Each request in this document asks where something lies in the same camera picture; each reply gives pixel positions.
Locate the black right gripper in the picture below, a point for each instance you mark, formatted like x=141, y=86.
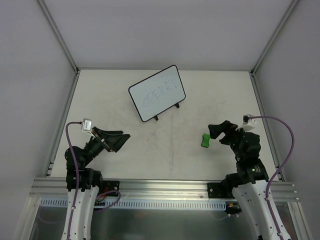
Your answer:
x=230, y=131

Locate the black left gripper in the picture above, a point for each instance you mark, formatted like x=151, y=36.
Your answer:
x=105, y=141

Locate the green whiteboard eraser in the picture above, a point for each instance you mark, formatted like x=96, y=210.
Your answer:
x=205, y=143

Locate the small black-framed whiteboard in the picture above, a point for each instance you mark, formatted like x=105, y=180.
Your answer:
x=157, y=93

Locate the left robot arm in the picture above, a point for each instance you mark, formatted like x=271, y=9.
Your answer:
x=85, y=185

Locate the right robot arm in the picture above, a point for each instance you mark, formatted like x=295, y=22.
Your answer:
x=250, y=185

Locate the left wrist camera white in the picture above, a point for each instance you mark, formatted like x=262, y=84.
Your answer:
x=86, y=126

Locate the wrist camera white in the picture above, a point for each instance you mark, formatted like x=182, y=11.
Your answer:
x=249, y=123
x=86, y=126

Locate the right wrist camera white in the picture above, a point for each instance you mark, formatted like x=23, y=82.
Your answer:
x=249, y=123

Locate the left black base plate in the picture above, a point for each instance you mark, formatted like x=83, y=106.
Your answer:
x=110, y=188

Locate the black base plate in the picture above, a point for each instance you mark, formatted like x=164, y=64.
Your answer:
x=110, y=188
x=219, y=191

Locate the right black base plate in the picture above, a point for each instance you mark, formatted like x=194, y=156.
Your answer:
x=219, y=191

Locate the aluminium front rail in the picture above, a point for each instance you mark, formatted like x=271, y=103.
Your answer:
x=146, y=189

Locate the white slotted cable duct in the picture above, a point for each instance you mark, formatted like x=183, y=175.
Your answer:
x=142, y=204

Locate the left aluminium frame post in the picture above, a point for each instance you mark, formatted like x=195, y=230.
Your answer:
x=52, y=24

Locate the aluminium frame post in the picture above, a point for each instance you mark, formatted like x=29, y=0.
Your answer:
x=52, y=24
x=278, y=29

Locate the right aluminium frame post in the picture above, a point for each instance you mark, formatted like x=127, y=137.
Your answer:
x=278, y=29

